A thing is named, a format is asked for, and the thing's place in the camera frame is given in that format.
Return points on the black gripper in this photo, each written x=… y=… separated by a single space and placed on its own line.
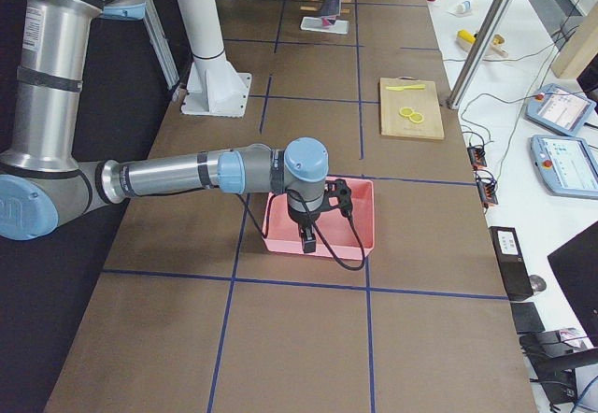
x=303 y=220

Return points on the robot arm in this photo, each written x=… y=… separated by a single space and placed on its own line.
x=44 y=187

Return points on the right wooden rack rod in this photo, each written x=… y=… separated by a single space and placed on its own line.
x=318 y=10

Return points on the white rectangular tray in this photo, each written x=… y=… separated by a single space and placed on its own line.
x=324 y=25

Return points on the pink plastic bin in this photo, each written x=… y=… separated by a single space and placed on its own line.
x=283 y=234

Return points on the rear lemon slice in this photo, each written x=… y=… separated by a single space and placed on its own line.
x=406 y=112

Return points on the lemon slice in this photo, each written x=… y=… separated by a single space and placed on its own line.
x=406 y=112
x=416 y=117

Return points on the front lemon slice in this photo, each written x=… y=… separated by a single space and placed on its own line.
x=416 y=117

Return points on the bamboo cutting board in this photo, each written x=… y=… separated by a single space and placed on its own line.
x=392 y=124

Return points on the white bottle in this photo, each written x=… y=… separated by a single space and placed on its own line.
x=463 y=9

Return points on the yellow plastic knife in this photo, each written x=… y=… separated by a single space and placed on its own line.
x=413 y=87

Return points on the far black orange connector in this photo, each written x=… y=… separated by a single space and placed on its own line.
x=477 y=157

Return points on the black orange connector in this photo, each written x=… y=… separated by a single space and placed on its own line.
x=477 y=157
x=486 y=187

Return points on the near black orange connector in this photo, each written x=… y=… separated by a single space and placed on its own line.
x=486 y=187

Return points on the black box with label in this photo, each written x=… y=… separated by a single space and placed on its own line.
x=511 y=264

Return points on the near teach pendant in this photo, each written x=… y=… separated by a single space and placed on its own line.
x=565 y=165

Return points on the teach pendant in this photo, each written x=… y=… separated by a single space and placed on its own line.
x=560 y=111
x=565 y=165

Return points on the far teach pendant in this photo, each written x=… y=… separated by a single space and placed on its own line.
x=560 y=111

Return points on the black monitor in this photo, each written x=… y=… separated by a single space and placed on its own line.
x=574 y=265

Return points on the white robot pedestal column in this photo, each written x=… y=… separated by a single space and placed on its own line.
x=203 y=29

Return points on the aluminium frame post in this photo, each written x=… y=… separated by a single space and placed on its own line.
x=492 y=20

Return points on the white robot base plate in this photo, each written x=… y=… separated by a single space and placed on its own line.
x=221 y=94

